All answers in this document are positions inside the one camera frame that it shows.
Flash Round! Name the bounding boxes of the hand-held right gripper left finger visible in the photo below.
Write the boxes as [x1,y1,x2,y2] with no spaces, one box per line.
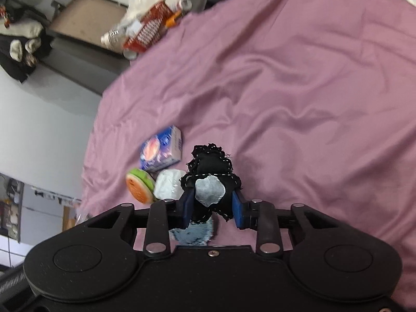
[87,191,195,257]

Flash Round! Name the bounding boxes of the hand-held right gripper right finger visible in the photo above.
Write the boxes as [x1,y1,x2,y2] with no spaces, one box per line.
[231,191,327,255]

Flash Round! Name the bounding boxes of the black stitched fabric toy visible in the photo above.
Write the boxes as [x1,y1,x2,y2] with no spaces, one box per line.
[180,143,243,224]

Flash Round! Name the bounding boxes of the blue denim fabric piece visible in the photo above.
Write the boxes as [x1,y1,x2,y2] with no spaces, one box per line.
[168,218,219,247]

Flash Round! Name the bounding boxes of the white plastic wrapped packet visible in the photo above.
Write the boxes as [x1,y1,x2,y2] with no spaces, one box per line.
[153,168,187,202]

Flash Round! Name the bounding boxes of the blue tissue packet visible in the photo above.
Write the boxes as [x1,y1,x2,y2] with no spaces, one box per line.
[140,125,183,173]

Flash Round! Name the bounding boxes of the pink bed sheet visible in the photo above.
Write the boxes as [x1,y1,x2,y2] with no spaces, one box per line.
[76,0,416,262]

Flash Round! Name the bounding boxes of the red snack bag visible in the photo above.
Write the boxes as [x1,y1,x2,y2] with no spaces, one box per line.
[123,1,174,54]

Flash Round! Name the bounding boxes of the clear plastic bottle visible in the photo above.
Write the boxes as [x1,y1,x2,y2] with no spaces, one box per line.
[100,21,137,48]

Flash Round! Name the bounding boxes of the white plastic bag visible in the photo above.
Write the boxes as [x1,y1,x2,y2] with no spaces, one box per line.
[125,0,191,27]

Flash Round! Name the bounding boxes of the brown cardboard tray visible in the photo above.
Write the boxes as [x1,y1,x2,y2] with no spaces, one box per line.
[48,0,131,44]

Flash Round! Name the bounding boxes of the pile of dark clothes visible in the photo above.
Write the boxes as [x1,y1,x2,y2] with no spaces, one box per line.
[0,5,54,83]

